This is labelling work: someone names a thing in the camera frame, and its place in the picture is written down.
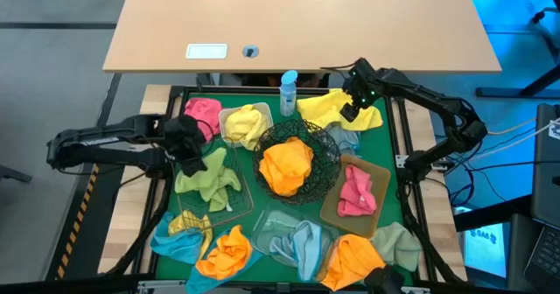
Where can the black table frame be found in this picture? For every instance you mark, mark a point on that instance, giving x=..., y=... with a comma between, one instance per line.
x=227, y=89

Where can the orange microfiber towel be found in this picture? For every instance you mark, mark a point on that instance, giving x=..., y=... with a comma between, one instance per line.
x=295, y=149
x=225, y=254
x=280, y=178
x=350, y=259

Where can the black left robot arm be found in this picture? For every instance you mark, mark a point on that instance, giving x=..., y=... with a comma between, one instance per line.
x=100, y=147

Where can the dark grey laptop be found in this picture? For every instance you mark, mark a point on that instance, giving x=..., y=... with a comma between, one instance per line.
x=547, y=167

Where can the pink microfiber towel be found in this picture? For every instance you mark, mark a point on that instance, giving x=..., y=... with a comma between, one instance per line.
x=356, y=193
x=203, y=112

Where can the white metal bracket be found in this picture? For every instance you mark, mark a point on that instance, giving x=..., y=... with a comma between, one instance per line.
x=403, y=160

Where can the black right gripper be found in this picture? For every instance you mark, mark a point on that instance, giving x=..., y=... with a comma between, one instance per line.
x=363, y=88

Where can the black chair base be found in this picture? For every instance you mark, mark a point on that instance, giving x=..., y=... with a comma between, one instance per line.
x=547, y=18

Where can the black keyboard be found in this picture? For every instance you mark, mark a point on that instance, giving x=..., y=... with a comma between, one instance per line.
x=544, y=254

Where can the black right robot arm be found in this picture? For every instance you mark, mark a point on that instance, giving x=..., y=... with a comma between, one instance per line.
x=429, y=97

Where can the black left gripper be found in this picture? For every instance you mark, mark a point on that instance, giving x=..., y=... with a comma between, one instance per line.
x=184, y=138

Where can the white labelled box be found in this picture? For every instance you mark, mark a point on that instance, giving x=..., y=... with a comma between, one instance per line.
x=485, y=241

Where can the light blue microfiber towel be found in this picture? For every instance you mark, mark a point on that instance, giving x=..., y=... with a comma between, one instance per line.
x=306, y=250

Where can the black furniture leg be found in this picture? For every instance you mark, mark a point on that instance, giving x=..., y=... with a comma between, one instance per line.
x=15, y=173

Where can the black desk foot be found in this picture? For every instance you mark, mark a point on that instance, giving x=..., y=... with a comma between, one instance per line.
x=516, y=90

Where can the sage green microfiber towel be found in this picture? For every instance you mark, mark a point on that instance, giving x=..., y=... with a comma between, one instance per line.
x=396, y=243

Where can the yellow black hazard strip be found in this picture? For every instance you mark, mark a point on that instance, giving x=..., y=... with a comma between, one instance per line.
x=81, y=215

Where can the white rectangular desk plate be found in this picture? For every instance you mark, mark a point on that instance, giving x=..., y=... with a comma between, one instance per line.
x=206, y=51

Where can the white plastic bin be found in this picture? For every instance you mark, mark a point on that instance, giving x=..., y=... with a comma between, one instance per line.
x=221, y=125

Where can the spray bottle with blue cap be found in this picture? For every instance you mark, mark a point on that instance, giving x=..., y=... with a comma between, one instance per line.
x=288, y=97

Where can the tan rectangular tray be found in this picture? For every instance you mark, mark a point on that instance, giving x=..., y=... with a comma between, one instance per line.
x=350, y=224

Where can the green table mat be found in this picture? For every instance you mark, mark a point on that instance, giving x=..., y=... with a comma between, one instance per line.
x=376, y=145

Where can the clear plastic bin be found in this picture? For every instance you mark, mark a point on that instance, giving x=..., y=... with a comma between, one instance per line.
x=273, y=224

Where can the lime green microfiber towel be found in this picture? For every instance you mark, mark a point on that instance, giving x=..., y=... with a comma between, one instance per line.
x=210, y=180

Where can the beige wooden desk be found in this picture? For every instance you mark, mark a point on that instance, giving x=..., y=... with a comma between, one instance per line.
x=306, y=23

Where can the grey-blue microfiber towel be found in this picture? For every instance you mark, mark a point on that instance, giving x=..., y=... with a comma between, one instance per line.
x=345, y=138

